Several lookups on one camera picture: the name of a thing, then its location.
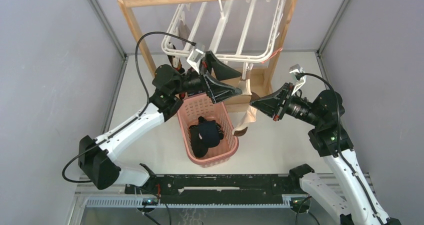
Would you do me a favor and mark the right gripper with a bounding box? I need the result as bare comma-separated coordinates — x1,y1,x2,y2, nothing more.
250,82,322,127

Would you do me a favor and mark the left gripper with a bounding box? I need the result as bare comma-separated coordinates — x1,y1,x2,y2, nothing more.
170,51,242,104

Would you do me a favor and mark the brown beige striped sock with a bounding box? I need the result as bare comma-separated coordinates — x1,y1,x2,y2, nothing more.
232,78,260,137

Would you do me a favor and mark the navy dark sock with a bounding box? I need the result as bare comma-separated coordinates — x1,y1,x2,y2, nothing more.
197,116,221,148

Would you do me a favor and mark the black striped sock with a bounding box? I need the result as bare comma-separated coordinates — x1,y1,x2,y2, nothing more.
212,120,224,141

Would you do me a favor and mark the white plastic clip hanger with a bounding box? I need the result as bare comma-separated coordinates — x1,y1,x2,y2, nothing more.
165,0,279,65

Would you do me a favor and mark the plain black sock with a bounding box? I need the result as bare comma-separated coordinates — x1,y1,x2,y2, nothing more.
189,125,209,158

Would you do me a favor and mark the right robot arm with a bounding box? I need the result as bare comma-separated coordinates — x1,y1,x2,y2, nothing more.
250,83,401,225

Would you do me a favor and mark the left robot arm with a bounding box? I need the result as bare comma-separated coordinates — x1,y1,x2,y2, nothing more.
77,51,242,194

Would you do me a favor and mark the wooden hanging rack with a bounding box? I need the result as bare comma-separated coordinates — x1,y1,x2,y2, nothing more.
117,0,297,94

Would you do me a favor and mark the brown patterned sock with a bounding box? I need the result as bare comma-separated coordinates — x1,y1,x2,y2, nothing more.
167,55,185,74

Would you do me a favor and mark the pink plastic basket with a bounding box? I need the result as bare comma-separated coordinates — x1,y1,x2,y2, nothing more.
177,93,239,168

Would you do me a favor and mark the pink plastic clothespin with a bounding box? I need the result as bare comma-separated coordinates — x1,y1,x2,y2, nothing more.
261,47,283,64

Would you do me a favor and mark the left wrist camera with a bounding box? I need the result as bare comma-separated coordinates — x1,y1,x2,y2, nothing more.
186,43,206,74

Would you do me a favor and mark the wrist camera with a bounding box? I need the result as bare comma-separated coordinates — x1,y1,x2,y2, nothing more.
186,43,206,74
289,64,306,95

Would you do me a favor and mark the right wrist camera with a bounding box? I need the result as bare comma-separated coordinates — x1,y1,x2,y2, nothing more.
289,64,306,95

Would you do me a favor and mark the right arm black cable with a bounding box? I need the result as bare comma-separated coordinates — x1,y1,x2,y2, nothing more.
296,71,388,225

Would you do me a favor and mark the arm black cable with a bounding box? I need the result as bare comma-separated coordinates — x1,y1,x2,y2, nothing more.
296,71,388,225
61,31,198,184

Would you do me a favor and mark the black mounting rail base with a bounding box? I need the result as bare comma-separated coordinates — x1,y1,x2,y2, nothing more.
85,173,322,208

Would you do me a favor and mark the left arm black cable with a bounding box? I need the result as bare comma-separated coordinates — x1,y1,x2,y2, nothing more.
61,31,198,184

